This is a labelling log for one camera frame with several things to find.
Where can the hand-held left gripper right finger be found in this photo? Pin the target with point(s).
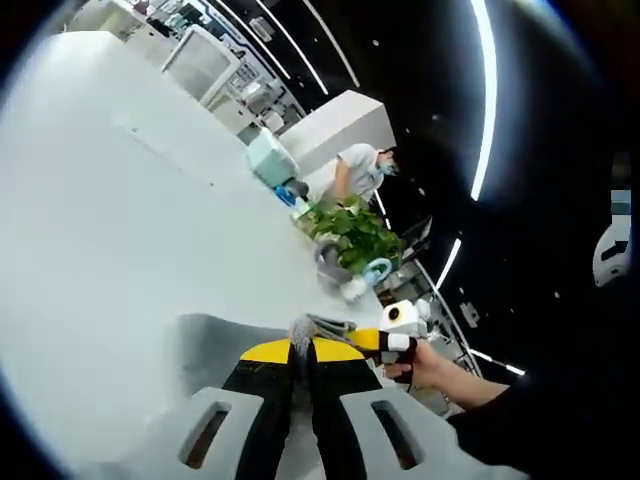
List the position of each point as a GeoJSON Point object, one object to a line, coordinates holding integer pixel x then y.
{"type": "Point", "coordinates": [345, 400]}

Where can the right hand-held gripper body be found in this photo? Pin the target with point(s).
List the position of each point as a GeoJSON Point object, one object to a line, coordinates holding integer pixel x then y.
{"type": "Point", "coordinates": [407, 320]}

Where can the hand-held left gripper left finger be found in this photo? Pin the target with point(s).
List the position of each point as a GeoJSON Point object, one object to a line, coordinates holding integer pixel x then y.
{"type": "Point", "coordinates": [265, 400]}

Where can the grey towel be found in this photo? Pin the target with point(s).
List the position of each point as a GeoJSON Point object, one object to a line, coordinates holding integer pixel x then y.
{"type": "Point", "coordinates": [220, 345]}

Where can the person's right hand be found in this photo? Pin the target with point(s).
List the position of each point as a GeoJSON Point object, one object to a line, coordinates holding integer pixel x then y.
{"type": "Point", "coordinates": [435, 372]}

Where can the blue white spray bottle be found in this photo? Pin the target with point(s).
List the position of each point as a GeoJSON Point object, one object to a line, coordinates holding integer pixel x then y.
{"type": "Point", "coordinates": [367, 280]}

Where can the green potted plant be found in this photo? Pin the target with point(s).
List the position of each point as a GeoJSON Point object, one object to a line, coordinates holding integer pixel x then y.
{"type": "Point", "coordinates": [360, 235]}

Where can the green white carton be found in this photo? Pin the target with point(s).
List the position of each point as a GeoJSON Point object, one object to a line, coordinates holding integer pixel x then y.
{"type": "Point", "coordinates": [305, 212]}

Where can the blue flat item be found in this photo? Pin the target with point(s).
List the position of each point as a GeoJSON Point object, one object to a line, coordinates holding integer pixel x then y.
{"type": "Point", "coordinates": [287, 192]}

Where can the teal storage box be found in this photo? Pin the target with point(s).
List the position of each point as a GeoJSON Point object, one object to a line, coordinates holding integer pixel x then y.
{"type": "Point", "coordinates": [270, 157]}

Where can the white worn device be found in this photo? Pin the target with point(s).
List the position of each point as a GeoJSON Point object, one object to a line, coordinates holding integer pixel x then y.
{"type": "Point", "coordinates": [612, 250]}

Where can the white table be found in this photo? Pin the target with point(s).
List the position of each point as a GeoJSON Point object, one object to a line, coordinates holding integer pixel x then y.
{"type": "Point", "coordinates": [125, 225]}

